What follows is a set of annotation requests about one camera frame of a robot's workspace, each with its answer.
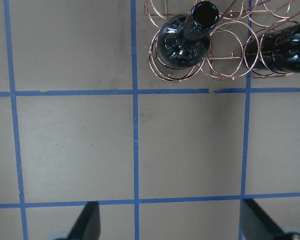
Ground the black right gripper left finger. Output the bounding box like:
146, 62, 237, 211
66, 201, 100, 240

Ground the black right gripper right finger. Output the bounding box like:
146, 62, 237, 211
240, 198, 290, 240

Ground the dark bottle in rack left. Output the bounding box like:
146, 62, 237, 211
244, 23, 300, 73

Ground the dark bottle in rack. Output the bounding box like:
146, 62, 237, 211
157, 1, 219, 69
244, 23, 300, 73

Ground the dark bottle in rack right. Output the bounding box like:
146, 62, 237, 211
157, 1, 219, 69

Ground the copper wire wine rack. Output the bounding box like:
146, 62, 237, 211
147, 0, 300, 83

